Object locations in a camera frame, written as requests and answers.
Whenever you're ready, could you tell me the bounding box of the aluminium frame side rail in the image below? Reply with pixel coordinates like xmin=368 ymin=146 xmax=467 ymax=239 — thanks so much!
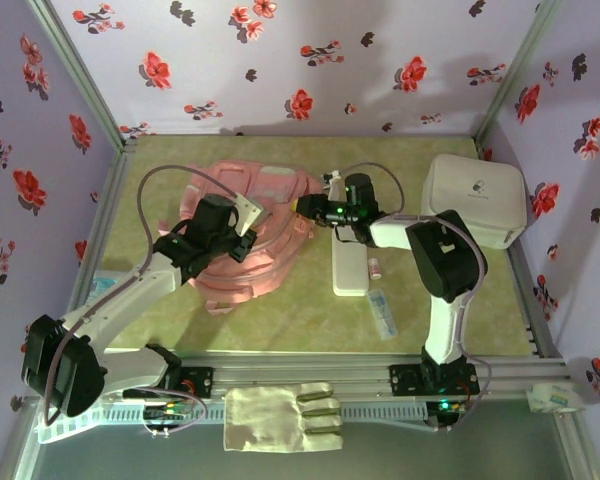
xmin=474 ymin=139 xmax=566 ymax=361
xmin=52 ymin=144 xmax=139 ymax=364

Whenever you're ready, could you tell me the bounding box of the light blue tissue pack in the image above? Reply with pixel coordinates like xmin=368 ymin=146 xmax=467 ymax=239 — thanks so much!
xmin=92 ymin=272 xmax=124 ymax=297

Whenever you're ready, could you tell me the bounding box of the pink backpack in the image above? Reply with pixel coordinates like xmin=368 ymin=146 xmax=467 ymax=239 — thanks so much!
xmin=179 ymin=159 xmax=326 ymax=317

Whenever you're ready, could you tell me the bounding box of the small circuit board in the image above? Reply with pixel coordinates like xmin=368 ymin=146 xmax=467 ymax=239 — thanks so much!
xmin=142 ymin=402 xmax=191 ymax=424
xmin=429 ymin=397 xmax=469 ymax=419

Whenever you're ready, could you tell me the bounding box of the beige work glove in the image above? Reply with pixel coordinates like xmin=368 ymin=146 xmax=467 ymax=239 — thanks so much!
xmin=223 ymin=382 xmax=345 ymax=453

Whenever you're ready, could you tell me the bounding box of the clear plastic organizer box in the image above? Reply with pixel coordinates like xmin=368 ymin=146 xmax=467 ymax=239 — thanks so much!
xmin=37 ymin=407 xmax=106 ymax=445

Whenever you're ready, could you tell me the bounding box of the aluminium frame post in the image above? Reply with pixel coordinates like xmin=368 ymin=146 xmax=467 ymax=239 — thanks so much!
xmin=473 ymin=0 xmax=566 ymax=151
xmin=27 ymin=0 xmax=139 ymax=156

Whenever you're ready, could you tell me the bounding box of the white rectangular pencil case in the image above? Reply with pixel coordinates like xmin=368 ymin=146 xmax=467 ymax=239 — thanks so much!
xmin=332 ymin=232 xmax=371 ymax=297

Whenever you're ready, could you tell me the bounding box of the clear blue plastic case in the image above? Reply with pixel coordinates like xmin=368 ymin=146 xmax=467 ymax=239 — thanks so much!
xmin=368 ymin=287 xmax=399 ymax=342

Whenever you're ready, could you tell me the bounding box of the white slotted cable duct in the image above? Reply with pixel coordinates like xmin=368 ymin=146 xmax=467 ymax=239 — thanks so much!
xmin=102 ymin=401 xmax=429 ymax=425

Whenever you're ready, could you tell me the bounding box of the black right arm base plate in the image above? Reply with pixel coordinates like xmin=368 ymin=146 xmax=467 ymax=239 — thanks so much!
xmin=388 ymin=363 xmax=481 ymax=399

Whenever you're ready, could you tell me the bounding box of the white zipped medicine bag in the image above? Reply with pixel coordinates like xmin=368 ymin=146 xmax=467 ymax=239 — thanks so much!
xmin=419 ymin=153 xmax=529 ymax=250

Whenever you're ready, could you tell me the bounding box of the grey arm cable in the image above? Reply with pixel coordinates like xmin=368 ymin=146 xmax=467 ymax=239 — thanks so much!
xmin=337 ymin=161 xmax=494 ymax=434
xmin=42 ymin=164 xmax=244 ymax=439

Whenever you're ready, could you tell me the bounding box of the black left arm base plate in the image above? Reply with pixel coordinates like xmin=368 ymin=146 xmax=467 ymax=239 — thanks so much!
xmin=123 ymin=364 xmax=216 ymax=400

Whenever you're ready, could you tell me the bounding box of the grey left arm cable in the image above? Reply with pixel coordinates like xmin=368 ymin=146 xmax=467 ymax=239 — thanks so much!
xmin=42 ymin=164 xmax=244 ymax=439

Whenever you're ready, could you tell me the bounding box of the long aluminium frame beam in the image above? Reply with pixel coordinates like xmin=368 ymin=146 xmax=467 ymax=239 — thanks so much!
xmin=27 ymin=354 xmax=574 ymax=401

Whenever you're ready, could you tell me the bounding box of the grey right arm cable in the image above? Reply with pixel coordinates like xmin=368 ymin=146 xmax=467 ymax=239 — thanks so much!
xmin=337 ymin=161 xmax=494 ymax=434

